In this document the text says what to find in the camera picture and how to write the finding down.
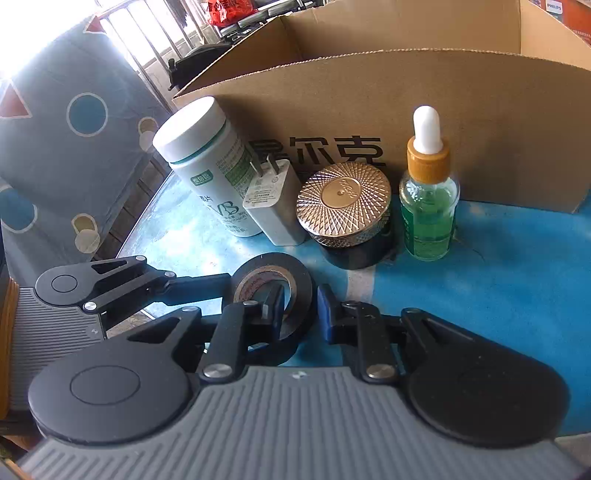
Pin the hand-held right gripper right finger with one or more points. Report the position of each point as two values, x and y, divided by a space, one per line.
328 314

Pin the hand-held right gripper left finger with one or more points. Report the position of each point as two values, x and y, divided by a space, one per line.
276 314

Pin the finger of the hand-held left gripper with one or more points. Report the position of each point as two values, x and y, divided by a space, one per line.
198 288

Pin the black electrical tape roll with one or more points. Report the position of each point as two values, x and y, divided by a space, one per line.
298 277

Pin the brown cardboard box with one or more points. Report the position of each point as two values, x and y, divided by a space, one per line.
485 120

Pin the white charger plug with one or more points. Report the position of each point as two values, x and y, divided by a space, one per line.
277 207

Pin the black jar with gold lid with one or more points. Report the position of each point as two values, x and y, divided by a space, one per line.
344 198

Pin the white vitamin bottle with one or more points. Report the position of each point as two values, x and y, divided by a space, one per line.
203 152

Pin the green dropper bottle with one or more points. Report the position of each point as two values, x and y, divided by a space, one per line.
427 217

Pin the grey patterned cushion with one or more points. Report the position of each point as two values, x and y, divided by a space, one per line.
69 161

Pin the metal railing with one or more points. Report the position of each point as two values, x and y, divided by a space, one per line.
152 41

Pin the red plastic bag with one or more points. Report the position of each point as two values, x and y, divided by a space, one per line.
228 11

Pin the orange cardboard box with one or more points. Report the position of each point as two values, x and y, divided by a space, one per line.
572 23

